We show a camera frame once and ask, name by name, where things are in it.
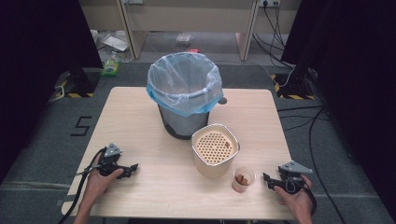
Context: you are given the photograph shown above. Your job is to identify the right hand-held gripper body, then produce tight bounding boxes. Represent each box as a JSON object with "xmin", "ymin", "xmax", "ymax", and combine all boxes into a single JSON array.
[{"xmin": 277, "ymin": 160, "xmax": 314, "ymax": 196}]

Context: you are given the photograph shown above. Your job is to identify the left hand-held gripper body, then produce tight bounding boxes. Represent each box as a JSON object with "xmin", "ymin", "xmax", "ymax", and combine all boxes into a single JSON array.
[{"xmin": 92, "ymin": 143, "xmax": 126, "ymax": 178}]

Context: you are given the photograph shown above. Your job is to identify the person's left hand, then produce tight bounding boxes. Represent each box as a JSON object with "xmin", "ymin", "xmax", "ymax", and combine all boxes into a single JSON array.
[{"xmin": 84, "ymin": 154, "xmax": 124, "ymax": 198}]

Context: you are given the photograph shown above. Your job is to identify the person's right hand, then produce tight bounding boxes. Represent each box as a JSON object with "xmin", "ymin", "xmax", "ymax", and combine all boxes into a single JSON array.
[{"xmin": 274, "ymin": 175, "xmax": 314, "ymax": 217}]

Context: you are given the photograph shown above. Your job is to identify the brown scraps in cup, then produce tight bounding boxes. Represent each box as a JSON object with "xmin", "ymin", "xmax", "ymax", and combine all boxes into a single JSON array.
[{"xmin": 234, "ymin": 174, "xmax": 249, "ymax": 187}]

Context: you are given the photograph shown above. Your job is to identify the small clear plastic cup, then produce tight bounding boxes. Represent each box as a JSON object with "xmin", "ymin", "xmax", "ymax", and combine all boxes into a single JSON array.
[{"xmin": 231, "ymin": 165, "xmax": 257, "ymax": 194}]

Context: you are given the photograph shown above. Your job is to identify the beige container with strainer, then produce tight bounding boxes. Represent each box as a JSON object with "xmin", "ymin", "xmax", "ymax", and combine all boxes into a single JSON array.
[{"xmin": 190, "ymin": 122, "xmax": 241, "ymax": 179}]

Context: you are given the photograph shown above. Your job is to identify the grey trash bin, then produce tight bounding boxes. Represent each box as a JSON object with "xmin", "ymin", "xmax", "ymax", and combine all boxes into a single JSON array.
[{"xmin": 157, "ymin": 103, "xmax": 210, "ymax": 141}]

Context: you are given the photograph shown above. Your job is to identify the black yellow striped stand base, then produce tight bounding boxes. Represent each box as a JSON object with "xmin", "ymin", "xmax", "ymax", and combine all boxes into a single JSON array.
[{"xmin": 270, "ymin": 73, "xmax": 316, "ymax": 101}]

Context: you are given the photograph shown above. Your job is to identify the green wipes packet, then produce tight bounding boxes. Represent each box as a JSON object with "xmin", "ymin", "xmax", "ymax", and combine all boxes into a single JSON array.
[{"xmin": 99, "ymin": 58, "xmax": 121, "ymax": 78}]

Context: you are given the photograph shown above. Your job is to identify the clear blue trash bag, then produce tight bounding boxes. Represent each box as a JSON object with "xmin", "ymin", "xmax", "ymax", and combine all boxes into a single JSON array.
[{"xmin": 146, "ymin": 51, "xmax": 225, "ymax": 119}]

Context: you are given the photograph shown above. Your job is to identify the black curtain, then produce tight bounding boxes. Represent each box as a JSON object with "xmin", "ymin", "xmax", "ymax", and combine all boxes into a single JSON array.
[
  {"xmin": 0, "ymin": 0, "xmax": 104, "ymax": 185},
  {"xmin": 280, "ymin": 0, "xmax": 396, "ymax": 216}
]

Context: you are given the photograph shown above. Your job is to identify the white papers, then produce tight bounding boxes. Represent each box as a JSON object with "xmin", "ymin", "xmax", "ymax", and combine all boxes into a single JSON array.
[{"xmin": 102, "ymin": 33, "xmax": 130, "ymax": 53}]

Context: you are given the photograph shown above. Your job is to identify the clear plastic box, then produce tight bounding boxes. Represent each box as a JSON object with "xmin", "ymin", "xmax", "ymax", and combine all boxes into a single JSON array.
[{"xmin": 175, "ymin": 33, "xmax": 193, "ymax": 45}]

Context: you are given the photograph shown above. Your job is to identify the beige wooden desk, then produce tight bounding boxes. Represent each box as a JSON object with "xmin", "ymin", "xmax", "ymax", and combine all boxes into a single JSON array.
[{"xmin": 78, "ymin": 0, "xmax": 303, "ymax": 63}]

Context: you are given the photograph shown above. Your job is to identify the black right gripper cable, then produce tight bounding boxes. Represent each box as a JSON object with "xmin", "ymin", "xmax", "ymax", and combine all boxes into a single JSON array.
[{"xmin": 286, "ymin": 176, "xmax": 318, "ymax": 217}]

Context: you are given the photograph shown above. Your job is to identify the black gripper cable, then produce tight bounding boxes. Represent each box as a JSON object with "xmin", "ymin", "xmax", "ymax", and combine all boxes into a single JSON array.
[
  {"xmin": 286, "ymin": 176, "xmax": 318, "ymax": 217},
  {"xmin": 57, "ymin": 147, "xmax": 108, "ymax": 224}
]

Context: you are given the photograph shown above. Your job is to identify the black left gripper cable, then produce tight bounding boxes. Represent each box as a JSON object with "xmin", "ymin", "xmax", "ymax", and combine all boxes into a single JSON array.
[{"xmin": 57, "ymin": 147, "xmax": 108, "ymax": 224}]

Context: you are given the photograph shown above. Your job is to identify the black floor cable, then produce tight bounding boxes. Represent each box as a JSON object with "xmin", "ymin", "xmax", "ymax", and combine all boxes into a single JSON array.
[{"xmin": 276, "ymin": 105, "xmax": 348, "ymax": 224}]

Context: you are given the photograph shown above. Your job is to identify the black cables bundle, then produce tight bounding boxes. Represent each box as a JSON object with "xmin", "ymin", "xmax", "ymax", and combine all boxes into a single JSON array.
[{"xmin": 251, "ymin": 3, "xmax": 295, "ymax": 70}]

